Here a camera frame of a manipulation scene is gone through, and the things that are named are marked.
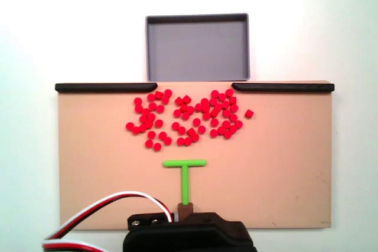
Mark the black foam rail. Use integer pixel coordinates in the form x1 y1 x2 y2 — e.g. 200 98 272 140
231 82 335 93
54 82 158 93

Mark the red white black servo cable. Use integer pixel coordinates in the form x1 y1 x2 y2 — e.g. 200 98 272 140
42 191 175 252

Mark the green tool with brown handle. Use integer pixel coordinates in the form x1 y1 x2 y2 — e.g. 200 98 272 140
162 159 208 221

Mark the grey rectangular tray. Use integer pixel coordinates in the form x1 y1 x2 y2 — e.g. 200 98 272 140
145 12 251 83

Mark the beige flat board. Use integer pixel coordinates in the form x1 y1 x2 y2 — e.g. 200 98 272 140
55 80 334 231

